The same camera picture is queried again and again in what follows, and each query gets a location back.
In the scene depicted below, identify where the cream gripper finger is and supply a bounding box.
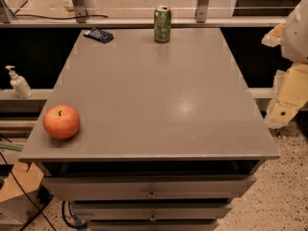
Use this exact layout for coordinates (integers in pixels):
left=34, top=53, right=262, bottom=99
left=261, top=23, right=284, bottom=47
left=265, top=63, right=308, bottom=129

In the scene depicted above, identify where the green soda can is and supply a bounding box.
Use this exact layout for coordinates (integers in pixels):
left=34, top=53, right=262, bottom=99
left=154, top=6, right=171, bottom=43

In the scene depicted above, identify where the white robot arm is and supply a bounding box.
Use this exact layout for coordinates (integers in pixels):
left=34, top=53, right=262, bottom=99
left=262, top=0, right=308, bottom=129

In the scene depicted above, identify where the red apple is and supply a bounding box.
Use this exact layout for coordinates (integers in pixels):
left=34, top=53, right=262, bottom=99
left=43, top=105, right=80, bottom=140

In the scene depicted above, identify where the grey drawer cabinet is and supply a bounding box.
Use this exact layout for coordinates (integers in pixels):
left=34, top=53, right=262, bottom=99
left=20, top=28, right=279, bottom=231

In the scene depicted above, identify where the top drawer knob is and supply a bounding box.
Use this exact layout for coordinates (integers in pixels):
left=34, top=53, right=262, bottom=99
left=147, top=191, right=157, bottom=199

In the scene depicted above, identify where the drawer knob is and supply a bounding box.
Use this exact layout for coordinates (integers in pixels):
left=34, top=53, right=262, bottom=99
left=147, top=191, right=157, bottom=199
left=149, top=215, right=157, bottom=222

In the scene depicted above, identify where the white pump bottle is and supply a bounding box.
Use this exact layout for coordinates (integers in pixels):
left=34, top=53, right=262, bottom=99
left=6, top=65, right=33, bottom=99

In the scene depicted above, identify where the cardboard box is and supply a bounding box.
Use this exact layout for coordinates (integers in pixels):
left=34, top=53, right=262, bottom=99
left=0, top=163, right=43, bottom=225

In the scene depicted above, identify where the grey metal post right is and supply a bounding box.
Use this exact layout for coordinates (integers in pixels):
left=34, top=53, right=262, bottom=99
left=195, top=0, right=210, bottom=23

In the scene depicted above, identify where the grey metal post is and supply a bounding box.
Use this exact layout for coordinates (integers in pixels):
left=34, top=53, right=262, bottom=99
left=195, top=0, right=210, bottom=23
left=72, top=0, right=88, bottom=23

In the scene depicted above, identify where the grey metal post left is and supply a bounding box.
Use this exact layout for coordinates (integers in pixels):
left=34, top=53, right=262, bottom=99
left=72, top=0, right=88, bottom=23

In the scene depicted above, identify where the black cable on ledge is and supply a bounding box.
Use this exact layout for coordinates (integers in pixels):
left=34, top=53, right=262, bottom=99
left=13, top=13, right=109, bottom=20

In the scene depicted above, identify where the black floor cable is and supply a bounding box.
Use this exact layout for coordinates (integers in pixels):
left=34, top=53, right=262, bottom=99
left=0, top=151, right=59, bottom=231

